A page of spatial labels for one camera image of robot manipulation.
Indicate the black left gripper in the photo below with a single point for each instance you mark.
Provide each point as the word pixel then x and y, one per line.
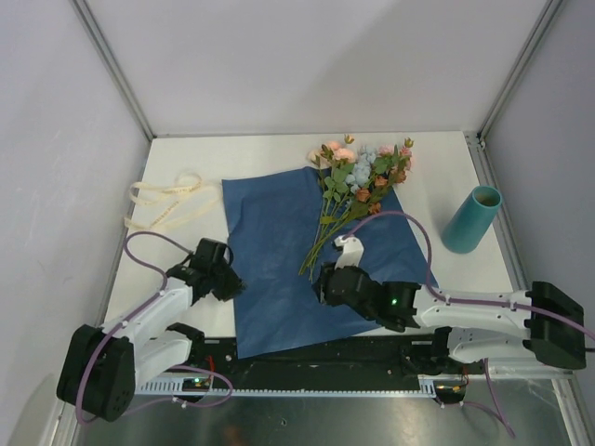
pixel 232 287

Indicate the pale blue flower stem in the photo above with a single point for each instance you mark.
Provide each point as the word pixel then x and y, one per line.
pixel 361 180

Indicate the cream single rose stem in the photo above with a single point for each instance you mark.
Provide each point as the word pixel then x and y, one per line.
pixel 331 223

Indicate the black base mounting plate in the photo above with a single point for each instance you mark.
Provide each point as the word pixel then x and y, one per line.
pixel 359 363

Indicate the cream printed ribbon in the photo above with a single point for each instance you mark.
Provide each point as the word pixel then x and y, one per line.
pixel 168 199

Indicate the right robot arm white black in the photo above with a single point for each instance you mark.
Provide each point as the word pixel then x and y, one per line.
pixel 541 323

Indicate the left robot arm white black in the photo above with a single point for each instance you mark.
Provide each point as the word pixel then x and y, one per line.
pixel 106 364

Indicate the aluminium frame post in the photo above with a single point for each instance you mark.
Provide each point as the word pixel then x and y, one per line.
pixel 536 37
pixel 108 58

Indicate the orange rose spray stem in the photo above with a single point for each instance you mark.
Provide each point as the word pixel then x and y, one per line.
pixel 383 183

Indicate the pink rose spray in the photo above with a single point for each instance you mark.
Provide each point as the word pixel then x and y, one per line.
pixel 388 155
pixel 334 162

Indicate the teal cylindrical vase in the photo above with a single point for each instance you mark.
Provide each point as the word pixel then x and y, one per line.
pixel 472 220

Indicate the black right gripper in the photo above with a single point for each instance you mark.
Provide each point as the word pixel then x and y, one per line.
pixel 323 295

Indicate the aluminium frame right post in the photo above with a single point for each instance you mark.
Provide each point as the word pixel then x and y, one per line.
pixel 536 37

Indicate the aluminium frame left post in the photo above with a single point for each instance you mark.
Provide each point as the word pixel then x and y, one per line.
pixel 108 58

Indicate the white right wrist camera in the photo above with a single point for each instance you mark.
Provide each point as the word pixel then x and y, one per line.
pixel 351 251

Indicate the blue flower bouquet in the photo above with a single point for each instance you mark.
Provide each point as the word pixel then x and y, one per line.
pixel 272 222

